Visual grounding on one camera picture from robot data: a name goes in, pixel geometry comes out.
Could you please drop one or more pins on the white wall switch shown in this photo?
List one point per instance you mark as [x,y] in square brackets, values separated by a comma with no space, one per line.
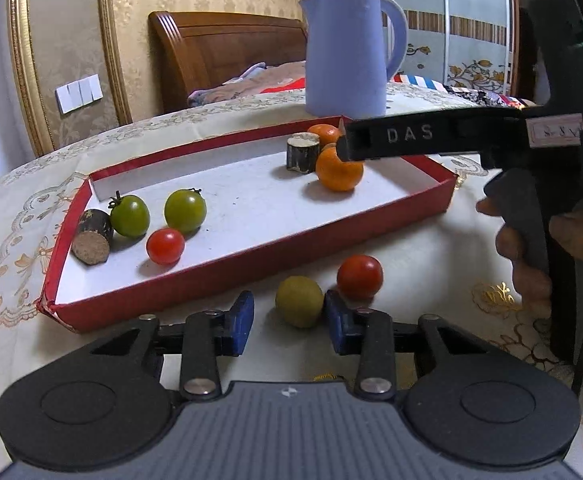
[79,93]

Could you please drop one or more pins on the wide dark sugarcane piece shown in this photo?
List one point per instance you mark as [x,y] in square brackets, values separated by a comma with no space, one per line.
[301,156]

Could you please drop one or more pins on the floral sliding wardrobe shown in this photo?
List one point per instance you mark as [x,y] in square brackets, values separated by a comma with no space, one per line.
[466,10]

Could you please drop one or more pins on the red cherry tomato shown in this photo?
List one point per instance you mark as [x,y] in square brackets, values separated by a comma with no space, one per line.
[166,246]
[360,277]

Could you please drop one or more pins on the person's right hand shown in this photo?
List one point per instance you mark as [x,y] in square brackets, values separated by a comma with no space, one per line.
[531,287]

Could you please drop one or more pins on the wooden headboard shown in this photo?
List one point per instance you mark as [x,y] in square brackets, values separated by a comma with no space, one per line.
[221,50]

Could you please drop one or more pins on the small orange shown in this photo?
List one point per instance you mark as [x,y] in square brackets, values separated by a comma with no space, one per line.
[324,135]

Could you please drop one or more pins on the yellowish longan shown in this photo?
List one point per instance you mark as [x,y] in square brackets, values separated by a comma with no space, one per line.
[299,302]

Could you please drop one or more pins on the blue electric kettle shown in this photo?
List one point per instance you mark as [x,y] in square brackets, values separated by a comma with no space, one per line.
[344,55]

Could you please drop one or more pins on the pink bedding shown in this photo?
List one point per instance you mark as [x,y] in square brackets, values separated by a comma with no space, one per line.
[261,85]

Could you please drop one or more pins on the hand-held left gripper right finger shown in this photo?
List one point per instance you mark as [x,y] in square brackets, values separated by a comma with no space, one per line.
[336,326]

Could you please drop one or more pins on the narrow dark sugarcane piece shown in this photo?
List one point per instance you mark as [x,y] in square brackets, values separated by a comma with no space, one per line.
[91,245]

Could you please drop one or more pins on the green tomato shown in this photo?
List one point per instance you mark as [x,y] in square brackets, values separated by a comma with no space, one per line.
[185,211]
[130,217]

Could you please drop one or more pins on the red cardboard tray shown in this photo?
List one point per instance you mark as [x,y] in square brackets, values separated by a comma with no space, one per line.
[251,210]

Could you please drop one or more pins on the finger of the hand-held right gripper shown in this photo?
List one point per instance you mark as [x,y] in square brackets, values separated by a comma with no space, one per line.
[411,136]

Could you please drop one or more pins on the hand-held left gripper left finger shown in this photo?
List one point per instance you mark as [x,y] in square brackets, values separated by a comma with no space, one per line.
[239,321]

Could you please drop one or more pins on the gold wall frame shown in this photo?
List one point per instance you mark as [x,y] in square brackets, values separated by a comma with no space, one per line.
[21,60]

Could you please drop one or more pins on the large orange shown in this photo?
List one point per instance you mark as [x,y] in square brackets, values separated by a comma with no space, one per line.
[339,172]

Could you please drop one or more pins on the striped patchwork quilt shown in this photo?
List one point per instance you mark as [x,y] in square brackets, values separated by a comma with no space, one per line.
[451,91]

